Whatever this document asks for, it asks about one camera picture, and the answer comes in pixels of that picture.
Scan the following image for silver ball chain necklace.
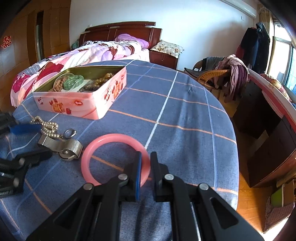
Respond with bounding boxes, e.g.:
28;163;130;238
30;116;77;140

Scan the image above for window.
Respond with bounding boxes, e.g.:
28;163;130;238
266;20;296;98

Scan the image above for grey garment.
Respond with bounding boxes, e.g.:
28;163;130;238
193;57;225;78

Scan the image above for pink patchwork quilt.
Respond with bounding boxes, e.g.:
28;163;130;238
10;40;142;107

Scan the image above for purple garment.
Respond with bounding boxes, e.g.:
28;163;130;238
214;54;250;103

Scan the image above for brown wooden bead necklace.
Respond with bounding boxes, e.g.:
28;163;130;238
54;74;74;92

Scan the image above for wooden bed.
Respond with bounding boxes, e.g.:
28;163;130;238
10;21;162;107

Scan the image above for wooden nightstand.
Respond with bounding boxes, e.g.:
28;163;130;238
149;50;179;70

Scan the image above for pink tin box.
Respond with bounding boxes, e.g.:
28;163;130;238
32;65;127;120

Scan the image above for yellow amber bead bracelet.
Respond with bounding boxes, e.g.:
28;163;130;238
91;72;116;92

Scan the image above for floral cushion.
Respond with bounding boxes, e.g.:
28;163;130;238
150;40;185;58

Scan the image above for purple pillow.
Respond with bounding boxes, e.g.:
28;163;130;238
115;34;149;49

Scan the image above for hanging dark coats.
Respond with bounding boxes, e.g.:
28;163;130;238
236;22;270;75

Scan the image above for printed paper sheet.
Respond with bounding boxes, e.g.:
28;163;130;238
76;79;93;92

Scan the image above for red paper wardrobe decoration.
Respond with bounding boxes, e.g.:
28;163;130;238
1;35;12;49

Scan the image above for blue checked tablecloth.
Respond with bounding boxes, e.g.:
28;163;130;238
0;60;239;241

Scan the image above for wooden wardrobe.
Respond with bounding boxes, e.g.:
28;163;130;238
0;0;71;112

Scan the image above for woven storage basket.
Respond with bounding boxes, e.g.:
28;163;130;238
264;179;296;233

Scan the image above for yellow curtain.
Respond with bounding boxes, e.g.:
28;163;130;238
257;3;275;37

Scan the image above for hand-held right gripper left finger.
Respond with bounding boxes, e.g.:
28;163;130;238
26;152;142;241

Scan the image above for wicker chair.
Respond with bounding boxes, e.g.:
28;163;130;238
184;57;232;100

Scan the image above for wooden desk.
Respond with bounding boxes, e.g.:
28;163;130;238
232;68;296;188

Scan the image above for white air conditioner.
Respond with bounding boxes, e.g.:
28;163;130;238
221;0;257;18

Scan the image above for green jade bangle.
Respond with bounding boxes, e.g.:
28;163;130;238
62;74;86;90

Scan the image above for silver mesh band watch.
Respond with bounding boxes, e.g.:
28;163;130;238
37;133;83;161

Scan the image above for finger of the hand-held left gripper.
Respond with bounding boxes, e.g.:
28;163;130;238
0;148;53;198
0;113;43;139

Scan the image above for red floral pillow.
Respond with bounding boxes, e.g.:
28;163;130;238
260;74;292;101

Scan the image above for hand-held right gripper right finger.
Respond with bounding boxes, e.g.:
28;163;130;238
150;152;265;241

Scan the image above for pink bangle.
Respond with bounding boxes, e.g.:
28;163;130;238
81;134;151;188

